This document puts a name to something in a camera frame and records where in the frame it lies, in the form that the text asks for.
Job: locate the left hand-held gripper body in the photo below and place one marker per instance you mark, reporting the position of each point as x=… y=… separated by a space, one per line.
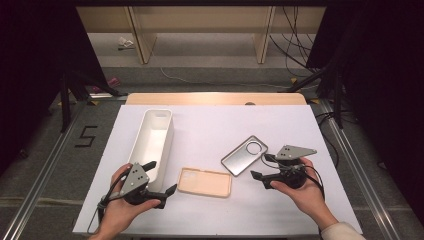
x=135 y=178

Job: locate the crumpled white paper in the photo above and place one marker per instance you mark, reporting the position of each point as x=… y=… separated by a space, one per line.
x=125 y=42

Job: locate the black metal stand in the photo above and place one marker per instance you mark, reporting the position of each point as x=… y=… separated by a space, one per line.
x=65 y=106
x=338 y=100

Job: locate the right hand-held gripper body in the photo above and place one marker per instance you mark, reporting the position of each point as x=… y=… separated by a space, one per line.
x=293 y=152

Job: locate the black curtain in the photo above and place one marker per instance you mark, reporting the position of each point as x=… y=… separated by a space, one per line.
x=383 y=83
x=33 y=66

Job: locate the person's right hand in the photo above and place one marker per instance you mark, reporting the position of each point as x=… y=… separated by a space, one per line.
x=310 y=196

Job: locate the beige phone case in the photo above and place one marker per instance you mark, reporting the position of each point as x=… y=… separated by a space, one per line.
x=205 y=182

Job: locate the metal floor rail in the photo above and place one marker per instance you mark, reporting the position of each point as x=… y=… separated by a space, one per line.
x=32 y=196
x=358 y=175

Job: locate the white plastic bin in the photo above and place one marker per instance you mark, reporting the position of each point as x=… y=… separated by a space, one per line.
x=151 y=140

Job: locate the light wooden furniture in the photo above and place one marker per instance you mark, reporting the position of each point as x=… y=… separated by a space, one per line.
x=200 y=18

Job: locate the person's left hand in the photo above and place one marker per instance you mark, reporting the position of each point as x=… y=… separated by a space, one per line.
x=116 y=213

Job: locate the pink object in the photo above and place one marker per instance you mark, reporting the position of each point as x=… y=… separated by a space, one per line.
x=114 y=82

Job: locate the yellow floor tape piece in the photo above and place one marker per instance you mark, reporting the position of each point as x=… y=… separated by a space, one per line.
x=293 y=80
x=313 y=100

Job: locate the grey phone case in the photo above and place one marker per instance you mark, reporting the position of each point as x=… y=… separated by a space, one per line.
x=238 y=160

